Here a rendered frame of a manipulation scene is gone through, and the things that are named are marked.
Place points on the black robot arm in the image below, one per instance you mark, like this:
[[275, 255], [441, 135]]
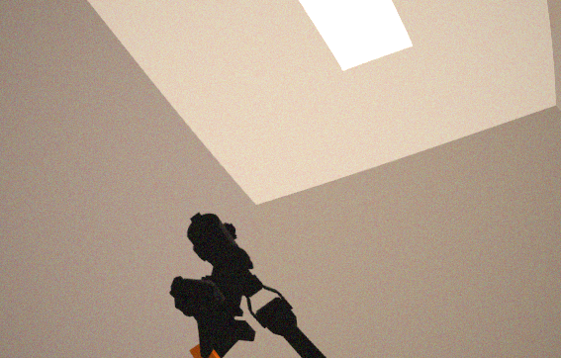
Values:
[[215, 242]]

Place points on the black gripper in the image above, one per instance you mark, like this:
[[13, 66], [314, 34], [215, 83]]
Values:
[[219, 296]]

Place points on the orange l-shaped part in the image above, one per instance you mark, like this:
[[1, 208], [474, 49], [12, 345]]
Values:
[[195, 352]]

